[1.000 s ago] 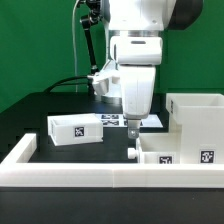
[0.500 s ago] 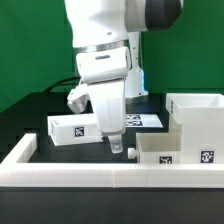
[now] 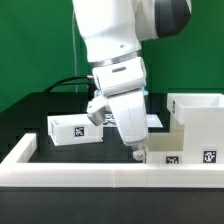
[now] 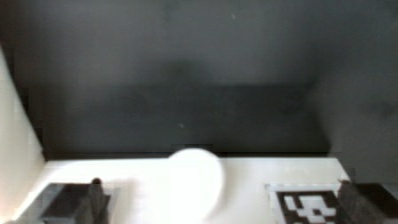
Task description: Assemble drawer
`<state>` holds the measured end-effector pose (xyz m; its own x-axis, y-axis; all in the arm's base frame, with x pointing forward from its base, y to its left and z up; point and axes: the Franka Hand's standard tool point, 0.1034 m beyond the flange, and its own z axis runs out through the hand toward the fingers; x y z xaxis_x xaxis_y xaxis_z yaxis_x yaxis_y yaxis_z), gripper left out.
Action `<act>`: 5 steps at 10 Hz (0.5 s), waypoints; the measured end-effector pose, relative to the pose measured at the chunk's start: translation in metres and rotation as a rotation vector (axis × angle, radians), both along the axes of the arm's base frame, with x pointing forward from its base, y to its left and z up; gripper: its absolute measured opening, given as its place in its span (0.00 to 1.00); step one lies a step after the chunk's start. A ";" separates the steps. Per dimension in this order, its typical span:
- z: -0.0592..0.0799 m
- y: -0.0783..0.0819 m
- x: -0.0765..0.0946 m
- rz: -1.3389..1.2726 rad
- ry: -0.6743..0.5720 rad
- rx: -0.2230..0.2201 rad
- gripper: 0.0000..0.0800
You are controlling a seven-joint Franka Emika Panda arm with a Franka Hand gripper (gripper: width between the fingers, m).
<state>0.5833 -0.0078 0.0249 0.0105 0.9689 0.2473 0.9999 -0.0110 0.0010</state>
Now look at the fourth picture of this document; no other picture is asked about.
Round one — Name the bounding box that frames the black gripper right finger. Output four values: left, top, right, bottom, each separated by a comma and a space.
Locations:
337, 181, 398, 224

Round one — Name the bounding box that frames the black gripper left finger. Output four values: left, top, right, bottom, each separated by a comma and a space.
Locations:
39, 178, 110, 224

